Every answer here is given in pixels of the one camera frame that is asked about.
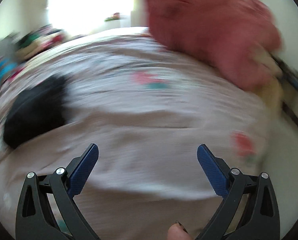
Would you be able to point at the striped blue and purple pillow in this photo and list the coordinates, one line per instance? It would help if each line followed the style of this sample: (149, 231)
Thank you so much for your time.
(1, 72)

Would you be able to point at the pile of folded clothes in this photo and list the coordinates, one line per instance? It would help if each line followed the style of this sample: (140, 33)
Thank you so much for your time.
(34, 45)

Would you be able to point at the black sweater with orange cuffs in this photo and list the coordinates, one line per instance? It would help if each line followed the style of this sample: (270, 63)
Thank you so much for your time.
(34, 112)

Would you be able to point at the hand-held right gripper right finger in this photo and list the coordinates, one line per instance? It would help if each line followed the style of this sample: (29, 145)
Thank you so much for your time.
(212, 170)

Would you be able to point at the pale pink printed duvet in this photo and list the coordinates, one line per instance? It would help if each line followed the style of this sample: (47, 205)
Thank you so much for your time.
(151, 120)

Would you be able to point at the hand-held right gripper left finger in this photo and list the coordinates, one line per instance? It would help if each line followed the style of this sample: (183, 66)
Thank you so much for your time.
(85, 170)

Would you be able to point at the windowsill clutter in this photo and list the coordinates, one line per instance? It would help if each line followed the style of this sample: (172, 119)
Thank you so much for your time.
(114, 17)

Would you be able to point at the crumpled salmon pink blanket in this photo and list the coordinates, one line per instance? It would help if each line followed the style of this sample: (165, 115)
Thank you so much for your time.
(213, 25)

